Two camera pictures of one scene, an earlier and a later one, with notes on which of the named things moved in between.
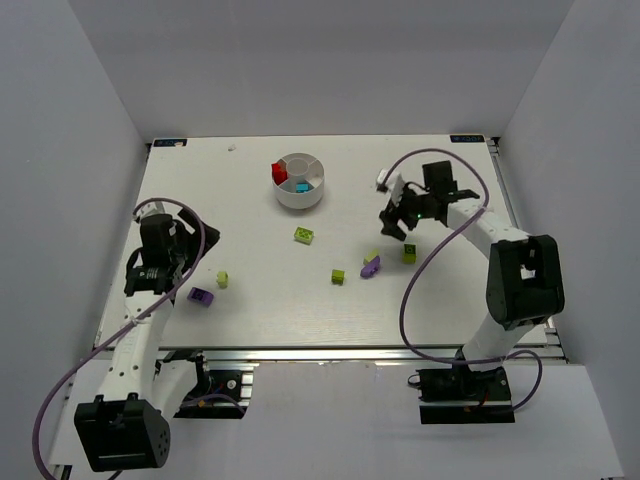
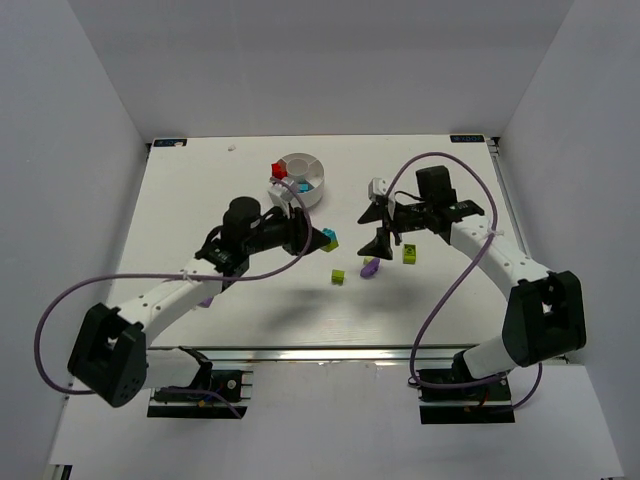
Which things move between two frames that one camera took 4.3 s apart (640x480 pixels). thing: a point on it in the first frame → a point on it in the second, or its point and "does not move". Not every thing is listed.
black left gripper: x=190 y=232 → x=300 y=231
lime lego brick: x=409 y=255 does not move
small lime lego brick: x=337 y=277 does not move
